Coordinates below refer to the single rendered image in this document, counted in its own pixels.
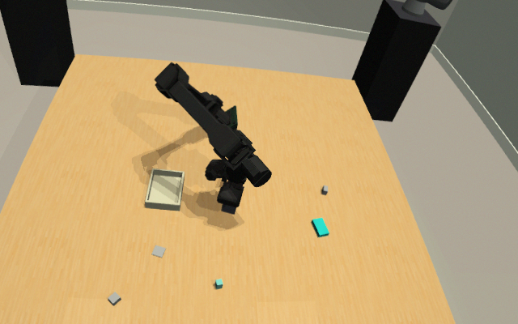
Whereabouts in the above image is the small teal cube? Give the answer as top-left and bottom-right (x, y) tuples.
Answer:
(214, 279), (223, 290)

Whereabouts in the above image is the turquoise rectangular block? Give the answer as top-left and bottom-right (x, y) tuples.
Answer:
(311, 218), (329, 238)

